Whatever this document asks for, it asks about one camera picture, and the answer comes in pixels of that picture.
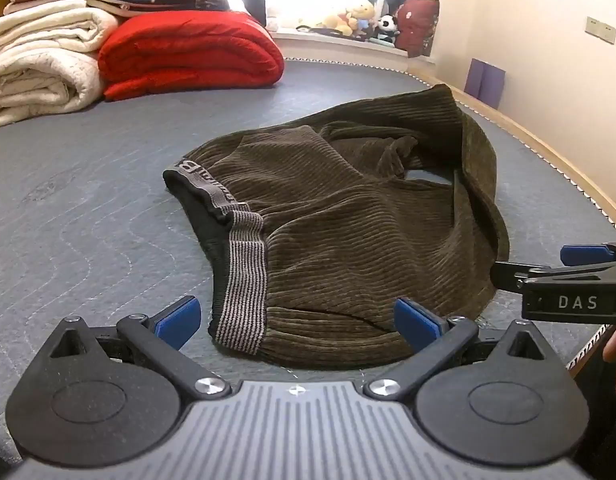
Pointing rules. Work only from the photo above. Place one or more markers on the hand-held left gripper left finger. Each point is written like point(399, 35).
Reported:
point(178, 322)

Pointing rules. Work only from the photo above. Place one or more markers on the yellow bear plush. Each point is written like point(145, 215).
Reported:
point(358, 15)

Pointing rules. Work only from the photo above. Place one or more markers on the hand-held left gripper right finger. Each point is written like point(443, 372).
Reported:
point(413, 317)

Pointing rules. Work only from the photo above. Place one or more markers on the small yellow plush toy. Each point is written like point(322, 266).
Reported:
point(323, 22)

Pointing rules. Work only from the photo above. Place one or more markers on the red folded blanket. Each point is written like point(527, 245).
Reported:
point(188, 55)

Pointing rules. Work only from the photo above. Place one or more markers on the white window sill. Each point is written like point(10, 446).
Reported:
point(338, 47)

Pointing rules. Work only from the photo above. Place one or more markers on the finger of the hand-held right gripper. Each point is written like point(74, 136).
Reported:
point(580, 254)
point(508, 275)

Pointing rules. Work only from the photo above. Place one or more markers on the cream rolled blanket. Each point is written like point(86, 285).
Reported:
point(33, 85)

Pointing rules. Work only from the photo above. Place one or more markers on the purple board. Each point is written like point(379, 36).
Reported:
point(483, 82)

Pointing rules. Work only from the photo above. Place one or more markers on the cream folded blanket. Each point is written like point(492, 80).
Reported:
point(43, 22)

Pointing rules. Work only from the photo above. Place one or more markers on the panda plush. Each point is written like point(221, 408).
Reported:
point(388, 26)

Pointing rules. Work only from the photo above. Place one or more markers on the red pillow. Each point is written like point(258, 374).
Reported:
point(418, 25)

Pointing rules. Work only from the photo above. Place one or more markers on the wall switch plate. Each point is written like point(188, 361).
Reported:
point(600, 30)

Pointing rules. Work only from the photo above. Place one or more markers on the white plush toy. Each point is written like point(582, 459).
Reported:
point(273, 19)

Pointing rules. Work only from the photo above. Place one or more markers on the wooden bed side rail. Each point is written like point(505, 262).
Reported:
point(538, 147)

